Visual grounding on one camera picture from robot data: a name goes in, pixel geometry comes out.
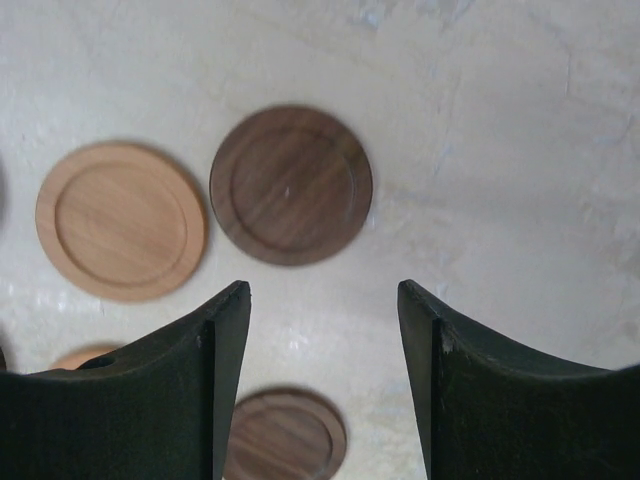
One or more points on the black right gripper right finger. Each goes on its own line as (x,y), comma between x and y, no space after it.
(488,407)

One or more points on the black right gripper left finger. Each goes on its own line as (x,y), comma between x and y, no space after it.
(158,408)

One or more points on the light wooden coaster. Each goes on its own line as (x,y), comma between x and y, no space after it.
(122,221)
(87,357)

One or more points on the dark walnut coaster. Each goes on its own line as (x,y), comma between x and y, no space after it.
(291,185)
(285,433)

